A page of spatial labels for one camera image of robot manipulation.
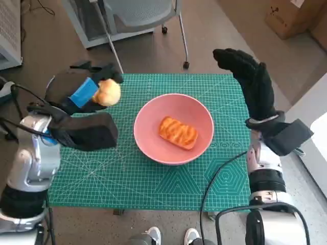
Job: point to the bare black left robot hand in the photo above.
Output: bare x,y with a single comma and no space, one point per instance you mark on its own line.
64,86

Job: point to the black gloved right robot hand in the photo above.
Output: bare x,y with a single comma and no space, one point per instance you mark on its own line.
259,92

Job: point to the round toy bread bun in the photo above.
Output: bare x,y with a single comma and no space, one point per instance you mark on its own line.
110,94

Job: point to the rectangular striped toy bread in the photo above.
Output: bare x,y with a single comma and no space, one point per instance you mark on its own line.
178,132

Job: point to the pink bowl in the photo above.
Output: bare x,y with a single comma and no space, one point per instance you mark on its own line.
153,143

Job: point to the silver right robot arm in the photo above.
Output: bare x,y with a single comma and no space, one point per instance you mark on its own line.
265,178

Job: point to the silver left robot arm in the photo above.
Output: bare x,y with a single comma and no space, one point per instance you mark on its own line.
33,166

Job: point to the person's foot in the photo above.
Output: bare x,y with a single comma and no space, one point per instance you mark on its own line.
3,89

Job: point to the white appliance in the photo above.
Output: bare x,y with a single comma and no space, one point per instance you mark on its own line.
319,132

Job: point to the printed cardboard box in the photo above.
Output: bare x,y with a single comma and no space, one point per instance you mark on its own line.
287,18

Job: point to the white perforated cabinet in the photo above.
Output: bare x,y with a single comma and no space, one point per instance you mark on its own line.
9,25

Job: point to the plain cardboard box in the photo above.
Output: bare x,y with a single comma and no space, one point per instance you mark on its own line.
319,33

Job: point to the grey mesh office chair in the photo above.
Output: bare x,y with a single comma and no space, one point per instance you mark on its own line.
140,12

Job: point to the green cutting mat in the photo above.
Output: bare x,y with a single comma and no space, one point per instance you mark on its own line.
127,183

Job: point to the white shoe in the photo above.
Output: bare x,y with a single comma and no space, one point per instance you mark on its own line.
153,234
191,234

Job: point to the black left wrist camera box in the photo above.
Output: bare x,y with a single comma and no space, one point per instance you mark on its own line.
89,132

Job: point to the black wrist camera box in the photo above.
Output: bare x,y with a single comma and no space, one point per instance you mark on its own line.
89,132
288,137

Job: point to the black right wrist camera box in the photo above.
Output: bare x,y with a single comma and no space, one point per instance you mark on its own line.
288,137

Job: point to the table bracket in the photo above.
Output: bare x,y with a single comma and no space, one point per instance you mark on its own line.
211,216

